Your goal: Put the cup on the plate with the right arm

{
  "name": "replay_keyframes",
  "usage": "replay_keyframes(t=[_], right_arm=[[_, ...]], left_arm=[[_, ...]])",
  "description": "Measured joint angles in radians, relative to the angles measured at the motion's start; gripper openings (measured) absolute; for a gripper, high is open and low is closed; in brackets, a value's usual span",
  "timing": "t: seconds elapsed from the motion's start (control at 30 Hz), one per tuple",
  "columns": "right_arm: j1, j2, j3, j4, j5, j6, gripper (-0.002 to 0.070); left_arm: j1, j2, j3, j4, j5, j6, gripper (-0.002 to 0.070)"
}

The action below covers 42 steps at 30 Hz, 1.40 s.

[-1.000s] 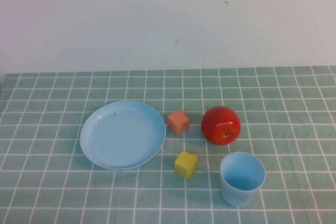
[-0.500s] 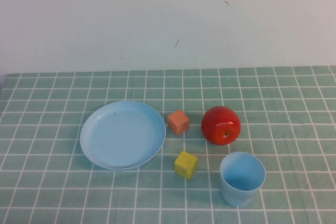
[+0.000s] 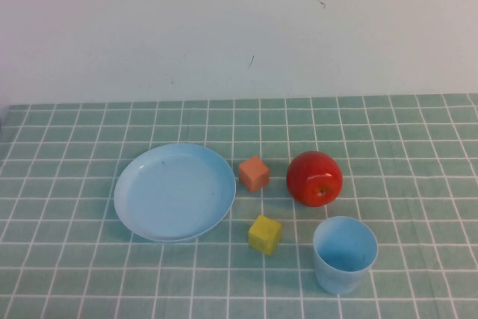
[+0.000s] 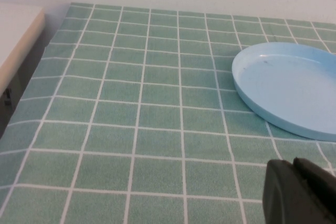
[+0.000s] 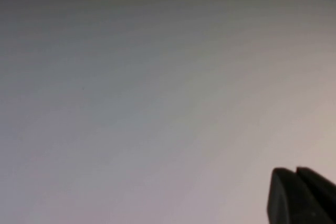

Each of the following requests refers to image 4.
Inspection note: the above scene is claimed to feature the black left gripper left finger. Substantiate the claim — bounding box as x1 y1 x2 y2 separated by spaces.
262 158 332 224

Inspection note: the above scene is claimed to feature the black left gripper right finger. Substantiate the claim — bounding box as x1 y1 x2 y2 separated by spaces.
292 156 336 224

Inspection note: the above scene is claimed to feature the light blue round plate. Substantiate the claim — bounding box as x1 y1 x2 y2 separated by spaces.
232 41 336 142

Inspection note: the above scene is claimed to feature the green white checked tablecloth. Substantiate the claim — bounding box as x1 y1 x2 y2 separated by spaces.
0 2 336 224

